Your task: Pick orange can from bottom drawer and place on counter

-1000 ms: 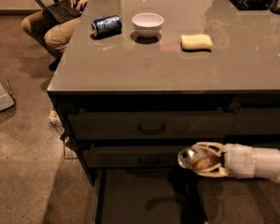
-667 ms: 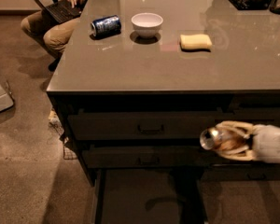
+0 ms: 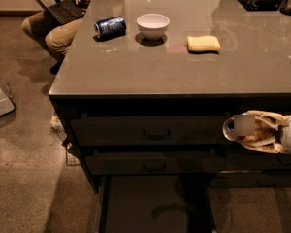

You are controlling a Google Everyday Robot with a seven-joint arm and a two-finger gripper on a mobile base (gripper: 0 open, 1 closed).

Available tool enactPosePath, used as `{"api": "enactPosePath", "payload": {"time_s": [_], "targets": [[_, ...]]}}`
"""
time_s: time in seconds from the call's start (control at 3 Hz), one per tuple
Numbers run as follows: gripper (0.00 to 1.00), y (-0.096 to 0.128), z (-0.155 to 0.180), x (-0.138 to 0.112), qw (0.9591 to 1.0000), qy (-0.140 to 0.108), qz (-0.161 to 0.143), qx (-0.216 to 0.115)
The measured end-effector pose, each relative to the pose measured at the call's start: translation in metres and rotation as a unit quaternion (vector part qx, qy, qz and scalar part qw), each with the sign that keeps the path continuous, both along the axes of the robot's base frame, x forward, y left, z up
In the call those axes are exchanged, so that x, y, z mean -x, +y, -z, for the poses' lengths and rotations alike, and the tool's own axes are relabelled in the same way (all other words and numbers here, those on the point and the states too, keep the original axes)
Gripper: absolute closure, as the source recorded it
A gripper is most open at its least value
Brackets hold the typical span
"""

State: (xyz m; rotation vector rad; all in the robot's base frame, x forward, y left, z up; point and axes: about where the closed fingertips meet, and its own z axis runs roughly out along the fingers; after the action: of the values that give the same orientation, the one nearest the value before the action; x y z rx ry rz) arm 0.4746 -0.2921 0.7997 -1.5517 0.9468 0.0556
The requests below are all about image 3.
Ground white bowl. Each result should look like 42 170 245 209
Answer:
137 14 170 41

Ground orange soda can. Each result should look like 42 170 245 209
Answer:
222 115 274 143

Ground top drawer with handle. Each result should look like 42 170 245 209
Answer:
70 116 227 146

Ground middle drawer with handle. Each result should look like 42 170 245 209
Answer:
84 151 224 175

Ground black laptop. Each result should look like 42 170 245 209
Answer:
35 0 85 25

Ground drawer with handle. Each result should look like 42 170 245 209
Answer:
70 116 227 146
84 151 224 175

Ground open bottom drawer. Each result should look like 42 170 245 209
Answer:
95 174 217 233

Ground blue soda can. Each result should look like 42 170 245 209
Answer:
95 16 126 39

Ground right cabinet drawers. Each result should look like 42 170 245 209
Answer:
206 95 291 187

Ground seated person in khakis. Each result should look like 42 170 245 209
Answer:
21 0 90 74

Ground yellow sponge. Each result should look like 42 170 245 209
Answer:
187 36 220 52

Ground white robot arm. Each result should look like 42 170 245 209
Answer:
237 111 291 155

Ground wire rack on floor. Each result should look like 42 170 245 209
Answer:
50 113 81 166

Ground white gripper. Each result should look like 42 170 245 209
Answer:
241 110 291 155

